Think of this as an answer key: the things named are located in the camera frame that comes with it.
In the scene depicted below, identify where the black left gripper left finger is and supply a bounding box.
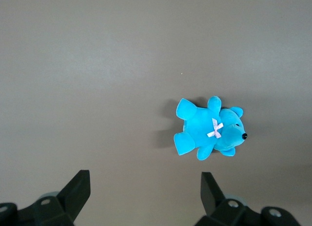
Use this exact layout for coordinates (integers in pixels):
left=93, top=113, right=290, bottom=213
left=0, top=169, right=92, bottom=226

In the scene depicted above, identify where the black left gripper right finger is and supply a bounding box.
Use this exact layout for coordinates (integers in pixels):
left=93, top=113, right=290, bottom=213
left=195, top=171, right=302, bottom=226

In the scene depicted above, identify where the blue teddy bear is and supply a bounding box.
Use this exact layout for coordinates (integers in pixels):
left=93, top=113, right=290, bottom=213
left=173, top=96, right=249, bottom=162

